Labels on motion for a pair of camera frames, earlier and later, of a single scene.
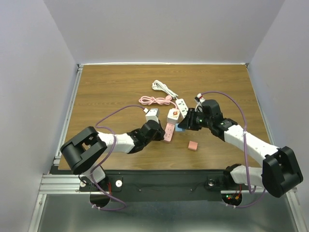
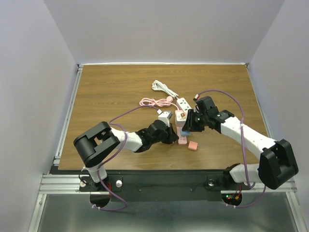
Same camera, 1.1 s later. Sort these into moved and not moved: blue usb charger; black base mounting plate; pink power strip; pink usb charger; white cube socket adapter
Moved: white cube socket adapter; pink power strip; blue usb charger
Not moved: pink usb charger; black base mounting plate
